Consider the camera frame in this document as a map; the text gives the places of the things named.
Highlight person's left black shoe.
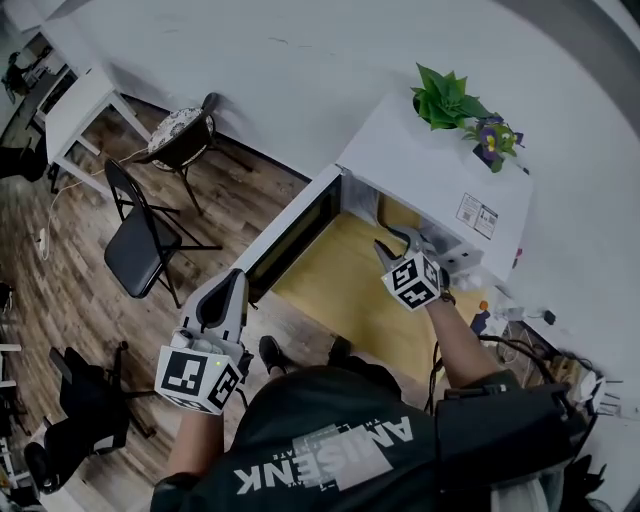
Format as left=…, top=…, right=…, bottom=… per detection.
left=258, top=335, right=291, bottom=376

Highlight person's right black shoe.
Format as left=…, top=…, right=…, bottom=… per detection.
left=327, top=337, right=352, bottom=366

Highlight person's left forearm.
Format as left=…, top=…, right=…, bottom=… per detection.
left=167, top=409, right=227, bottom=476

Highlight person's torso black shirt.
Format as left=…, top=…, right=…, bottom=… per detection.
left=149, top=364, right=606, bottom=512

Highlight black chair patterned cushion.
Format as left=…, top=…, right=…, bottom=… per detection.
left=132, top=92, right=256, bottom=217

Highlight wooden table black base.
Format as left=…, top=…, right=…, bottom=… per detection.
left=272, top=209, right=496, bottom=386

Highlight cardboard box with cables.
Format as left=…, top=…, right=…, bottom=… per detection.
left=544, top=349, right=591, bottom=396

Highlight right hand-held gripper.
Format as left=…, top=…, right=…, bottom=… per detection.
left=373, top=225, right=451, bottom=312

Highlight purple flower potted plant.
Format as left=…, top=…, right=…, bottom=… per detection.
left=462, top=114, right=525, bottom=174

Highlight person's right forearm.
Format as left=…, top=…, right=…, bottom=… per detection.
left=424, top=298, right=502, bottom=389

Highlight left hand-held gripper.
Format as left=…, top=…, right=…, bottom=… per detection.
left=154, top=268, right=254, bottom=415

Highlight person's black shoe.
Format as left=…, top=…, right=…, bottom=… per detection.
left=327, top=337, right=352, bottom=366
left=258, top=335, right=291, bottom=376

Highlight white router black antennas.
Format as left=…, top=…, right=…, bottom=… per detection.
left=574, top=372, right=624, bottom=419

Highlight black office chair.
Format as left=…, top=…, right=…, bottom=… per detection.
left=23, top=340, right=156, bottom=496

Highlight black folding chair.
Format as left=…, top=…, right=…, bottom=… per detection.
left=103, top=158, right=224, bottom=310

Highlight white side table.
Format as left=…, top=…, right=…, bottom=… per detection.
left=43, top=67, right=154, bottom=199

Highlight white microwave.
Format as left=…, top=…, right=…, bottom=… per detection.
left=234, top=92, right=534, bottom=306

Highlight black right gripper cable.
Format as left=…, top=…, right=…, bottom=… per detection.
left=423, top=334, right=569, bottom=416

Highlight green potted plant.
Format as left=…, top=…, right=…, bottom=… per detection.
left=410, top=62, right=494, bottom=132

